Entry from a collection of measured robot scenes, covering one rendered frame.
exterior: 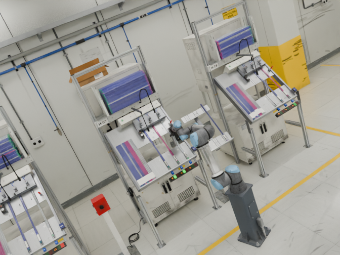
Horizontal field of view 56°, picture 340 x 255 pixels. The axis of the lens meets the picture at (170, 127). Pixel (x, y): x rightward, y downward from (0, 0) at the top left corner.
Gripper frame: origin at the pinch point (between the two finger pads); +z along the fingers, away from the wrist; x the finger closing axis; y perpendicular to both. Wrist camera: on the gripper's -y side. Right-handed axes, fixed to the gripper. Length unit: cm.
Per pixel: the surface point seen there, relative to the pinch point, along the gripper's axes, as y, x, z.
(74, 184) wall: 42, 113, 183
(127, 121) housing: 37, 33, 0
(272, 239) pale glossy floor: -133, -19, -28
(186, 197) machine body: -62, 7, 55
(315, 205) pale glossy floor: -133, -77, -27
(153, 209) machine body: -53, 49, 49
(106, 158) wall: 53, 53, 176
